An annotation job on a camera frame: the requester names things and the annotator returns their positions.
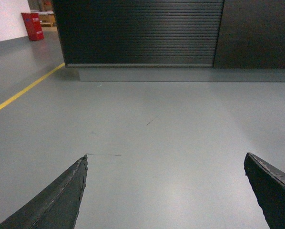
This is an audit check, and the black checkout counter cabinet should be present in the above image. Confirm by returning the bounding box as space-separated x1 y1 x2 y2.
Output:
53 0 285 83

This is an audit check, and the wooden pallet stack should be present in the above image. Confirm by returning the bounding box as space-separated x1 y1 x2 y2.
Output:
28 0 56 27

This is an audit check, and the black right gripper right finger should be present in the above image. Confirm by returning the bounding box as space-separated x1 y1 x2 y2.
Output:
244 153 285 229

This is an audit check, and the red metal box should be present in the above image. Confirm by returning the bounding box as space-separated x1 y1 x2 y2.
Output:
21 12 44 41

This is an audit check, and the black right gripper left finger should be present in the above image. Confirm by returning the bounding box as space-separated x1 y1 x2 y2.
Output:
0 155 88 229

